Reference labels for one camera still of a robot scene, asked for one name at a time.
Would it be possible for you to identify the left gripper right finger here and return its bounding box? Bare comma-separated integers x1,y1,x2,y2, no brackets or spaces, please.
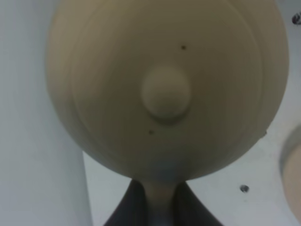
173,182,222,226

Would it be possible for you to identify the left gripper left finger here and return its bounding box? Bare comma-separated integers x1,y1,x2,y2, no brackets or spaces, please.
104,180,148,226

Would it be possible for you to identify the beige ceramic teapot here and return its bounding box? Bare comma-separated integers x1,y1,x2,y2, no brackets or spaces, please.
47,0,289,226

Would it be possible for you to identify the near beige cup saucer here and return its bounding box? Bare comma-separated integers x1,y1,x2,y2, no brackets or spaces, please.
279,126,301,221

